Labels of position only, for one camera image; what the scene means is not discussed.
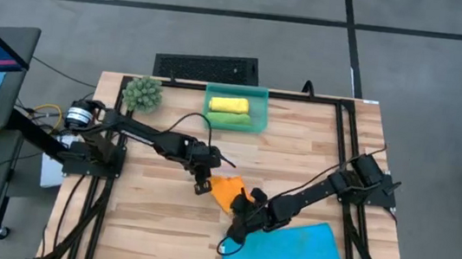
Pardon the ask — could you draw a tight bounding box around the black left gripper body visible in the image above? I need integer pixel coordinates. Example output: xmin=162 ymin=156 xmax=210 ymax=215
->
xmin=179 ymin=139 xmax=224 ymax=197

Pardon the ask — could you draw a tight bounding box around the teal translucent plastic basket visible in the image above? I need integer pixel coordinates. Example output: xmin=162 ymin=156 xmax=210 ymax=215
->
xmin=200 ymin=81 xmax=271 ymax=135

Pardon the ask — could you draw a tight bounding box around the blue microfiber towel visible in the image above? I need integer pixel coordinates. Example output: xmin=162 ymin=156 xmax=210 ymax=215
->
xmin=220 ymin=210 xmax=347 ymax=259

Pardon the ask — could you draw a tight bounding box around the black perforated panel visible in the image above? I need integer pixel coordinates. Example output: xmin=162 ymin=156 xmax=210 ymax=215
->
xmin=152 ymin=46 xmax=263 ymax=89

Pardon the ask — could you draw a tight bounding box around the yellow microfiber towel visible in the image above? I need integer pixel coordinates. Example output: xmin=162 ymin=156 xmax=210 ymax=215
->
xmin=208 ymin=94 xmax=252 ymax=116

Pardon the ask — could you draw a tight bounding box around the orange microfiber towel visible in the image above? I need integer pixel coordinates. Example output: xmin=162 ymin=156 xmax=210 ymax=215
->
xmin=206 ymin=172 xmax=257 ymax=217

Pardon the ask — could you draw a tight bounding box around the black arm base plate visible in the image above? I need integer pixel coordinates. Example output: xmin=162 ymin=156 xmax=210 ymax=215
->
xmin=61 ymin=140 xmax=127 ymax=181
xmin=364 ymin=171 xmax=404 ymax=210

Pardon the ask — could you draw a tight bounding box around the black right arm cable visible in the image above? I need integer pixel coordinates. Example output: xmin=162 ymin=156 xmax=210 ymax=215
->
xmin=216 ymin=125 xmax=388 ymax=259

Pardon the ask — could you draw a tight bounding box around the black table clamp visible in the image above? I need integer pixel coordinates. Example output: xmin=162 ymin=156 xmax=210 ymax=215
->
xmin=301 ymin=80 xmax=318 ymax=100

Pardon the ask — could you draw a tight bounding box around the black floor cable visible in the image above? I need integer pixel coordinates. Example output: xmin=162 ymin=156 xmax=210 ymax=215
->
xmin=28 ymin=55 xmax=101 ymax=89

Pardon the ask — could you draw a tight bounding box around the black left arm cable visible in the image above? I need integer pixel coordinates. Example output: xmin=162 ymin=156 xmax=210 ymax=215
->
xmin=159 ymin=108 xmax=216 ymax=150

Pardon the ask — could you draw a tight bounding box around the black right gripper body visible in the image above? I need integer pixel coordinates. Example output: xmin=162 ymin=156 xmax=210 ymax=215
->
xmin=224 ymin=192 xmax=279 ymax=249

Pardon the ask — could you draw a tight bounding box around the black aluminium table frame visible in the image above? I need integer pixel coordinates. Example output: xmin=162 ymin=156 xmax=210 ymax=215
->
xmin=35 ymin=63 xmax=431 ymax=259

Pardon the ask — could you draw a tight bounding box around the artificial plant in patterned pot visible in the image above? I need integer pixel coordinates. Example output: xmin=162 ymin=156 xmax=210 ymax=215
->
xmin=119 ymin=73 xmax=166 ymax=116

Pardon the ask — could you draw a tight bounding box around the green microfiber towel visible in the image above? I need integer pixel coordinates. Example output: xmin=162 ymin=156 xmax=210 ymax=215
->
xmin=204 ymin=108 xmax=254 ymax=128

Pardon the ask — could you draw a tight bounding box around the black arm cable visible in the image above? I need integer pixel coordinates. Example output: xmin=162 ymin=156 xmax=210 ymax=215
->
xmin=159 ymin=108 xmax=216 ymax=150
xmin=216 ymin=125 xmax=388 ymax=259

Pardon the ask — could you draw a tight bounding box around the yellow cable loop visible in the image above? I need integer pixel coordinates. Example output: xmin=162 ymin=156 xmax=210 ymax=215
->
xmin=29 ymin=101 xmax=64 ymax=131

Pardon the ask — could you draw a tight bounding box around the white box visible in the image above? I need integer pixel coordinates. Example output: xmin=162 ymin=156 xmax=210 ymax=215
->
xmin=38 ymin=152 xmax=67 ymax=191

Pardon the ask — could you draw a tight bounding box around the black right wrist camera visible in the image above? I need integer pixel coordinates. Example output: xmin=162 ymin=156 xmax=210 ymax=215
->
xmin=250 ymin=187 xmax=270 ymax=207

